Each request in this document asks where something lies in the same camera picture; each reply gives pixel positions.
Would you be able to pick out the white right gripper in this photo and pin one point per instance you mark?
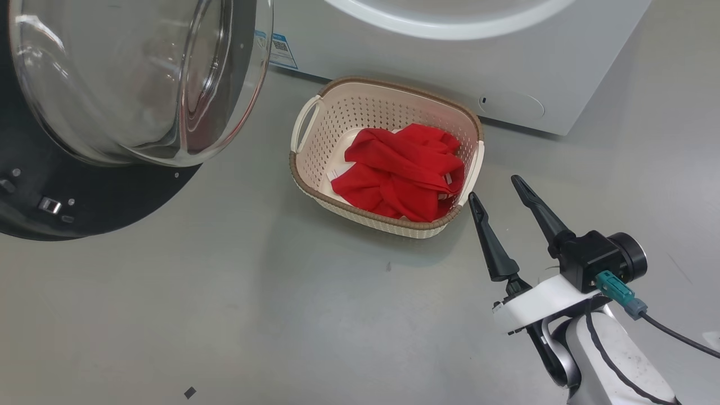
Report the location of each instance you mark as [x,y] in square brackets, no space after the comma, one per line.
[540,304]

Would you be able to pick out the washing machine door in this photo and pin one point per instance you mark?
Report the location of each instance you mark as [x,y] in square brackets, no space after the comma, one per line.
[112,197]

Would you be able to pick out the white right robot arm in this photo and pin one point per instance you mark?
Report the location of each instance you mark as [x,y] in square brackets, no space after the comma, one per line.
[624,360]

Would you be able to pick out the white front-load washing machine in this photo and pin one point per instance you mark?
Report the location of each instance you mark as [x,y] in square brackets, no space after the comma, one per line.
[534,67]

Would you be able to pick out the cream perforated laundry basket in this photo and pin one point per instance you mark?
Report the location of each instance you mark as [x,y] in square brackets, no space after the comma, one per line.
[360,112]

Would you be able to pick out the blue energy label sticker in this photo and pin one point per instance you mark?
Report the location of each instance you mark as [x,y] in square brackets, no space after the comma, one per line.
[281,50]

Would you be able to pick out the small black floor scrap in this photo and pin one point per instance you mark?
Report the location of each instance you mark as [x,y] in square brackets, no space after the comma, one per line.
[190,392]

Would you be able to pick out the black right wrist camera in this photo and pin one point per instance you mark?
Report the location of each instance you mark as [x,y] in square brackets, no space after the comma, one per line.
[596,253]

